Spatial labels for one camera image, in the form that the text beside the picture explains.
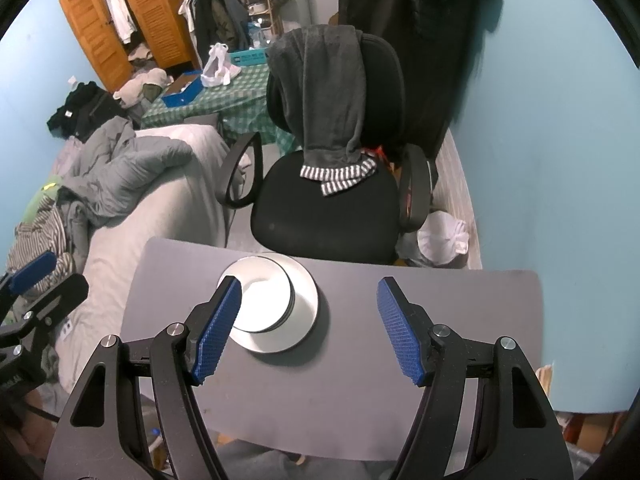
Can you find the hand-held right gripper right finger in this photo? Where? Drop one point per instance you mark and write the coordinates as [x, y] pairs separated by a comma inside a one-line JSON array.
[[400, 330]]

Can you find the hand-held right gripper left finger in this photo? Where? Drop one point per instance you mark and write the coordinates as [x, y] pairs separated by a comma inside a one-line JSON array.
[[217, 330]]

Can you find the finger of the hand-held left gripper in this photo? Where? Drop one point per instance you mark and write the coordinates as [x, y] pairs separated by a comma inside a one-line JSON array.
[[32, 270], [60, 297]]

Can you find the white plate black rim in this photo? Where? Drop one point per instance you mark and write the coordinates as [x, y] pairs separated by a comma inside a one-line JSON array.
[[300, 310]]

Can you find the white tag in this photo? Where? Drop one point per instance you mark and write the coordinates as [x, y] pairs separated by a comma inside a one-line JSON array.
[[68, 327]]

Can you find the striped shirt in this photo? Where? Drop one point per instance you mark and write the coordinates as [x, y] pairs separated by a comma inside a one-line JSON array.
[[45, 240]]

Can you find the bed with grey sheet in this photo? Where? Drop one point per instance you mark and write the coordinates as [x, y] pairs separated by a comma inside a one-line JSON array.
[[120, 260]]

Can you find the green cloth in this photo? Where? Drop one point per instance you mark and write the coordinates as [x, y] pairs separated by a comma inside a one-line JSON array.
[[42, 195]]

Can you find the white crumpled bag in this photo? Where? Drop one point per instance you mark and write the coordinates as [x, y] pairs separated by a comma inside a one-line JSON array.
[[442, 237]]

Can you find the black office chair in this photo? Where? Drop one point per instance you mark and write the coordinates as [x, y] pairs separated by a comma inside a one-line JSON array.
[[320, 220]]

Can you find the grey duvet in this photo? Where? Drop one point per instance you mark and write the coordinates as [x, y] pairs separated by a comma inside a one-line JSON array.
[[125, 170]]

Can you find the wooden plank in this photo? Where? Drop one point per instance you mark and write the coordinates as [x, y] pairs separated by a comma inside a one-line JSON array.
[[545, 380]]

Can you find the beige clothing pile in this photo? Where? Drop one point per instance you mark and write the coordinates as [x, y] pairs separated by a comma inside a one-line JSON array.
[[145, 85]]

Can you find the cardboard box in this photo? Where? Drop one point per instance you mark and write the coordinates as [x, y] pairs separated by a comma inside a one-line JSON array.
[[595, 430]]

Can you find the blue flat box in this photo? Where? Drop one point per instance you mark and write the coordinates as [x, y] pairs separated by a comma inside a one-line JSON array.
[[182, 92]]

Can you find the green checkered tablecloth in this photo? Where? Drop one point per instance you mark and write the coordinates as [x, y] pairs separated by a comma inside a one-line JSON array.
[[240, 95]]

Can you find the dark grey striped-cuff sweatpants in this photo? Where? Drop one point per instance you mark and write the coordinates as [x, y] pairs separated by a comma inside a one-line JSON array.
[[325, 90]]

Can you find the white plastic bag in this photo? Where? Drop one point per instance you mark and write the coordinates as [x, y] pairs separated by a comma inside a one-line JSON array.
[[215, 67]]

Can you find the white hanging shirt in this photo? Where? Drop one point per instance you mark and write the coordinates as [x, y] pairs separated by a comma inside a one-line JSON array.
[[120, 12]]

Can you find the blue and white carton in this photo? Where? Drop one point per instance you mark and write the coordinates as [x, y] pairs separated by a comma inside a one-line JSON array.
[[247, 56]]

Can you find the wooden wardrobe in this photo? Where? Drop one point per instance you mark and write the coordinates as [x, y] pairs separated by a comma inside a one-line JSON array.
[[150, 15]]

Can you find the black hanging jacket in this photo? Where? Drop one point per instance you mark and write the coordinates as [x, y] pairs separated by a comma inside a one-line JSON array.
[[410, 45]]

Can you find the clear water bottle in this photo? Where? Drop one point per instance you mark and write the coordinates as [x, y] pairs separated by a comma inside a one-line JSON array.
[[258, 35]]

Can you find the dark clothes on rack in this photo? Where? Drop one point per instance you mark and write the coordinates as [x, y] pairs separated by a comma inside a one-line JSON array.
[[217, 20]]

